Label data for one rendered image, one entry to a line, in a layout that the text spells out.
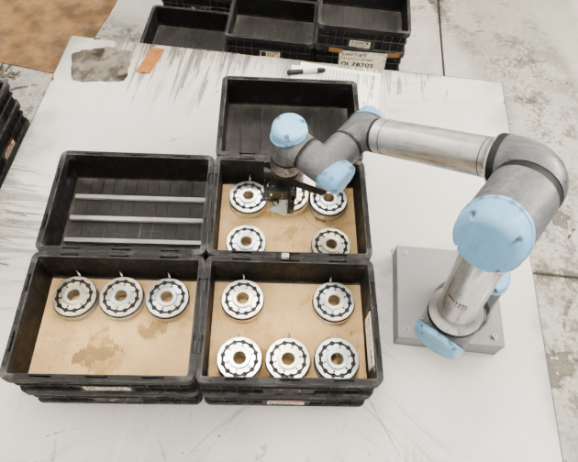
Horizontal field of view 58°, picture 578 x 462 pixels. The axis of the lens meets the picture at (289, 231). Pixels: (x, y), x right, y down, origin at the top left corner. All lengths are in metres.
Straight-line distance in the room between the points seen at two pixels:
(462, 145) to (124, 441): 1.00
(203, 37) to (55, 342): 1.85
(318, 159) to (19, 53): 2.48
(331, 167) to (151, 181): 0.62
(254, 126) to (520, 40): 2.30
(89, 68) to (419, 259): 1.30
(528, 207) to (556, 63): 2.72
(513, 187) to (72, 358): 0.99
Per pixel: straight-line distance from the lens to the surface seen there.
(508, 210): 0.83
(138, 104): 1.88
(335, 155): 1.07
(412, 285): 1.46
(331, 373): 1.22
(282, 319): 1.28
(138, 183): 1.51
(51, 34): 3.39
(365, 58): 2.46
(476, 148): 0.99
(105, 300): 1.32
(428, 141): 1.03
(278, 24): 2.68
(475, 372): 1.49
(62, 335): 1.35
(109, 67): 2.02
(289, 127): 1.08
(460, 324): 1.15
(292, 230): 1.39
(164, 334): 1.29
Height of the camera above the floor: 2.03
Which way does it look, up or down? 59 degrees down
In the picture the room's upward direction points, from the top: 6 degrees clockwise
